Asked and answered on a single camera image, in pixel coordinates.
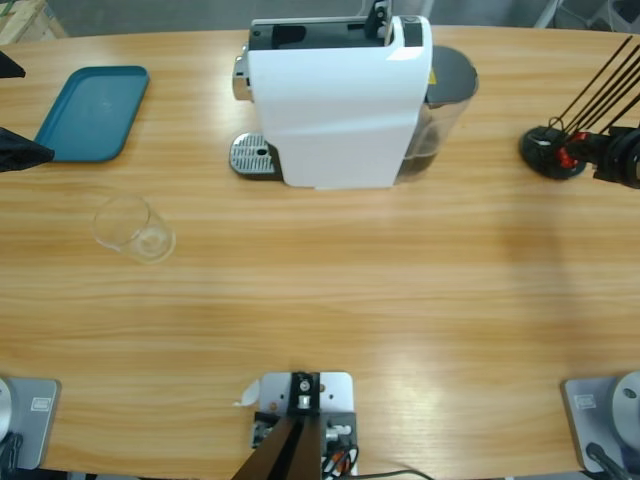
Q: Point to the teal plastic tray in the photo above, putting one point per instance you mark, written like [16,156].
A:
[90,115]

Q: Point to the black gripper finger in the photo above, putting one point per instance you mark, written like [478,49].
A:
[605,175]
[598,139]
[20,152]
[9,67]

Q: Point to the chrome coffee machine lever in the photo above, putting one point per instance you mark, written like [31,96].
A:
[377,20]

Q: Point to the metal drip tray grille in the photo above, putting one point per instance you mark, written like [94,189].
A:
[252,152]

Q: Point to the white coffee machine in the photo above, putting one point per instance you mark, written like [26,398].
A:
[335,120]

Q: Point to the red coffee capsule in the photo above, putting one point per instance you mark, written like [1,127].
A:
[567,157]
[581,138]

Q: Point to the dark aluminium post with bracket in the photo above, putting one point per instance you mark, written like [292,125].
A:
[292,450]

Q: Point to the black capsule holder with rods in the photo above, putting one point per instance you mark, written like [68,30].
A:
[537,150]

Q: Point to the clear drinking glass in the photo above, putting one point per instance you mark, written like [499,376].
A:
[145,240]

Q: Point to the wooden crate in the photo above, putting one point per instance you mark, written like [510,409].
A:
[25,20]

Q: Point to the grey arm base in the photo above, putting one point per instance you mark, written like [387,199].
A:
[600,415]
[30,425]

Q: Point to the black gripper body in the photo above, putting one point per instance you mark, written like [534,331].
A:
[627,160]

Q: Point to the white paper tag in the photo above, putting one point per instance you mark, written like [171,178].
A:
[248,395]

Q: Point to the white furniture leg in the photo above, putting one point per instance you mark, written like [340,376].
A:
[546,12]

